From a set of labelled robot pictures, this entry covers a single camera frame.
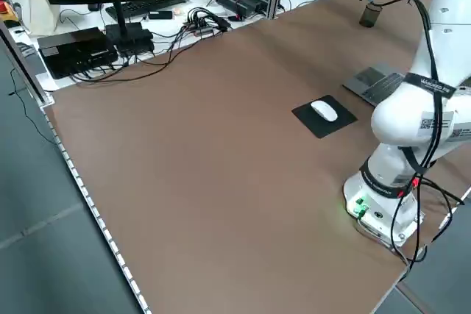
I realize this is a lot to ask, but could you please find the black mesh pen holder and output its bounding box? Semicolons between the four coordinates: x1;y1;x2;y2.
359;2;383;29

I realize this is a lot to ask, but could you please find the grey open laptop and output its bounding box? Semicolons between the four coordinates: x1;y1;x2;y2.
341;65;415;108

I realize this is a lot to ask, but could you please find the white computer mouse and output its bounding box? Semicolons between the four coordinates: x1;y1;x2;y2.
310;100;339;123

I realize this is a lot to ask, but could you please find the black mouse pad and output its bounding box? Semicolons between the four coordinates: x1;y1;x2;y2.
291;94;359;140

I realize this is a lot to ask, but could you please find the black USB hub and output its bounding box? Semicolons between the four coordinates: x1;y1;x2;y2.
181;7;233;38

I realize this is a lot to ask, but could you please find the black phone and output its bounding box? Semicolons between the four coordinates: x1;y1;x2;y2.
147;10;174;21

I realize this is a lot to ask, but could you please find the black keyboard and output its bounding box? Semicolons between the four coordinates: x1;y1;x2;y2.
105;0;192;20

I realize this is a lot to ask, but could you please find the black flat box device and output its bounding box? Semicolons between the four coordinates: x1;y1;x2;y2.
36;26;119;80

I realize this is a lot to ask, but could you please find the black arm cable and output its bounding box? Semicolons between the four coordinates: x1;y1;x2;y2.
389;0;465;267

